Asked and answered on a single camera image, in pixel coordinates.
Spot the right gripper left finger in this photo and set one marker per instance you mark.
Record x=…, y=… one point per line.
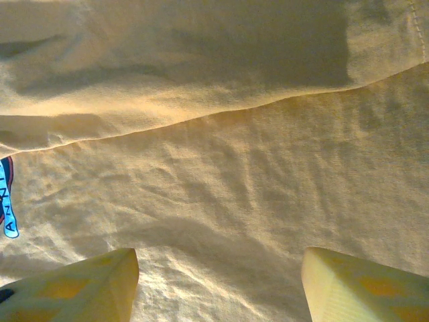
x=87, y=288

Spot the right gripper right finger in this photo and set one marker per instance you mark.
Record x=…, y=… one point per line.
x=362, y=292

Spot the yellow t-shirt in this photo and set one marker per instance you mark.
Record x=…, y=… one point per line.
x=218, y=151

